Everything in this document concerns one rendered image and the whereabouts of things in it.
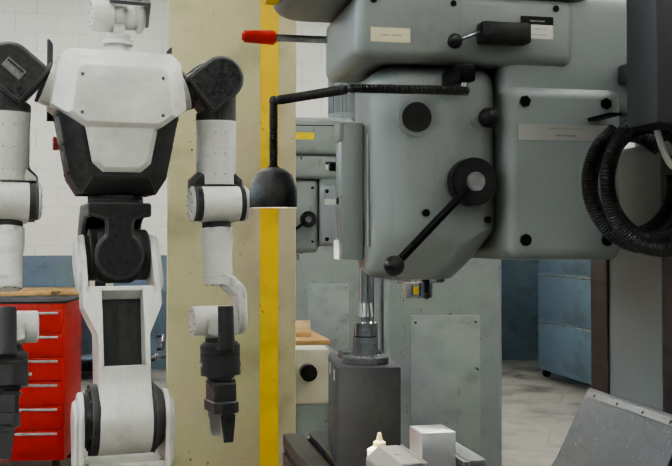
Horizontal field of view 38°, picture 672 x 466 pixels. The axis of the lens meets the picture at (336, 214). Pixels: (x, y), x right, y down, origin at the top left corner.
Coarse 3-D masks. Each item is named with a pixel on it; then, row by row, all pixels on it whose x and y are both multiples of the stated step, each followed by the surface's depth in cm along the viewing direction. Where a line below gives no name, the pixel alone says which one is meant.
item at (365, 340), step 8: (360, 328) 186; (368, 328) 186; (376, 328) 187; (360, 336) 186; (368, 336) 186; (376, 336) 187; (360, 344) 186; (368, 344) 186; (376, 344) 187; (360, 352) 186; (368, 352) 186; (376, 352) 187
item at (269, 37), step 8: (248, 32) 158; (256, 32) 158; (264, 32) 158; (272, 32) 158; (248, 40) 158; (256, 40) 158; (264, 40) 158; (272, 40) 158; (280, 40) 159; (288, 40) 159; (296, 40) 160; (304, 40) 160; (312, 40) 160; (320, 40) 160
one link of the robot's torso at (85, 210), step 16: (80, 208) 217; (96, 208) 202; (112, 208) 203; (128, 208) 204; (144, 208) 205; (80, 224) 216; (96, 224) 222; (112, 224) 203; (128, 224) 204; (112, 240) 203; (128, 240) 204; (96, 256) 202; (112, 256) 203; (128, 256) 204; (112, 272) 203; (128, 272) 204
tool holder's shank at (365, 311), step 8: (360, 272) 188; (360, 280) 188; (368, 280) 187; (360, 288) 188; (368, 288) 187; (360, 296) 188; (368, 296) 187; (360, 304) 187; (368, 304) 187; (360, 312) 187; (368, 312) 187; (360, 320) 187; (368, 320) 187
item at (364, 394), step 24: (336, 360) 192; (360, 360) 184; (384, 360) 185; (336, 384) 183; (360, 384) 182; (384, 384) 182; (336, 408) 183; (360, 408) 182; (384, 408) 182; (336, 432) 182; (360, 432) 181; (384, 432) 182; (336, 456) 182; (360, 456) 181
